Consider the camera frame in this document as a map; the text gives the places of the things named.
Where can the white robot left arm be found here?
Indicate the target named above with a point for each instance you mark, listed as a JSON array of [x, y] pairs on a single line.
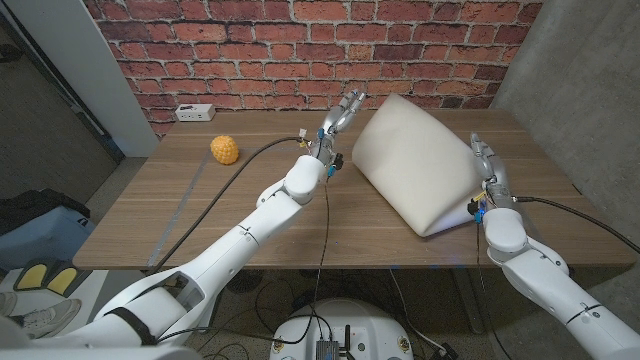
[[200, 280]]

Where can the blue storage container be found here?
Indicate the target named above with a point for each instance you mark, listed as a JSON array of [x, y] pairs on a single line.
[[40, 240]]

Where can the grey table leg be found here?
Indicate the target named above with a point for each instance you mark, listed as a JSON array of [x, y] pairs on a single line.
[[470, 305]]

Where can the black round floor object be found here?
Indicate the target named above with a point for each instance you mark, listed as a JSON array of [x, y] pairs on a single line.
[[245, 282]]

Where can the white wall panel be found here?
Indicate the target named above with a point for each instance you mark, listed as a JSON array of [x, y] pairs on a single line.
[[75, 60]]

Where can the black yellow slipper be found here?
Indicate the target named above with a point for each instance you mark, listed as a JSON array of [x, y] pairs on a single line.
[[62, 281], [31, 276]]

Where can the small grey electronics box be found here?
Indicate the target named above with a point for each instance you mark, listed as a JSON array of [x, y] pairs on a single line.
[[327, 350]]

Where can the red brick printed backdrop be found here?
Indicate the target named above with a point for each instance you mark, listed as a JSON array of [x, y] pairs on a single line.
[[300, 50]]

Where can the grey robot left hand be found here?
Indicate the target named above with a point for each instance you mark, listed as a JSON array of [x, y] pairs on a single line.
[[335, 125]]

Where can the cream memory foam sheet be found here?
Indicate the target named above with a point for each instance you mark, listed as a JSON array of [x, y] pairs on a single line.
[[415, 160]]

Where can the black bag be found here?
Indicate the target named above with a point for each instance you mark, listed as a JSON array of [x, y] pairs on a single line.
[[30, 205]]

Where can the black antenna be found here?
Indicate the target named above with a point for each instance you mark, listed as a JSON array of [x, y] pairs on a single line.
[[347, 340]]

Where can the white power strip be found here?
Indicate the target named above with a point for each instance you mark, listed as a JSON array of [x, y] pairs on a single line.
[[195, 112]]

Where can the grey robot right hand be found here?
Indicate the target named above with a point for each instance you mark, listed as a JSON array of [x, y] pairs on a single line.
[[492, 167]]

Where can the grey sneaker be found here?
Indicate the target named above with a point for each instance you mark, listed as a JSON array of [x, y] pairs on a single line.
[[47, 317]]

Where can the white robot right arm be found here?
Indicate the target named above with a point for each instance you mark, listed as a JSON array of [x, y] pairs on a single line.
[[550, 280]]

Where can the white robot torso base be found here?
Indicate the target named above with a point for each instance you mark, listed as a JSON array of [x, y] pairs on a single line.
[[365, 325]]

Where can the yellow toy pineapple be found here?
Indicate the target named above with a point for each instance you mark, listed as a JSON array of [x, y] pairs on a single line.
[[224, 149]]

